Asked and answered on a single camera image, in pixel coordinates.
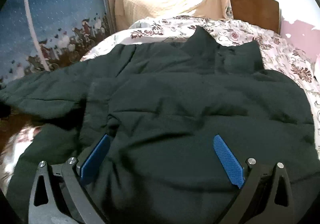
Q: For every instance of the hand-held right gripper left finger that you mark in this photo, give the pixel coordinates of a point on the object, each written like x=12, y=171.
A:
x=96, y=159

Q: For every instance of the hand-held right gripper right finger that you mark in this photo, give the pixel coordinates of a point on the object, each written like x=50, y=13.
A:
x=228, y=161

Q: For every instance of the dark padded jacket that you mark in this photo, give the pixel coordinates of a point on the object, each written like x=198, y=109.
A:
x=175, y=103

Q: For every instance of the floral satin bedspread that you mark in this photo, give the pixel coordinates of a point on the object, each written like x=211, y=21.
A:
x=275, y=46

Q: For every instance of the pink curtain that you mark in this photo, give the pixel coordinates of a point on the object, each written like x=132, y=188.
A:
x=317, y=66

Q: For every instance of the wooden headboard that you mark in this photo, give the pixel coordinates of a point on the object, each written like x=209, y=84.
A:
x=255, y=6

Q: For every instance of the wooden panel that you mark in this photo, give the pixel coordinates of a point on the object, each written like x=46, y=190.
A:
x=110, y=1

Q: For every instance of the blue printed wardrobe cover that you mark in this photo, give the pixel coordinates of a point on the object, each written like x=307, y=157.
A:
x=62, y=3

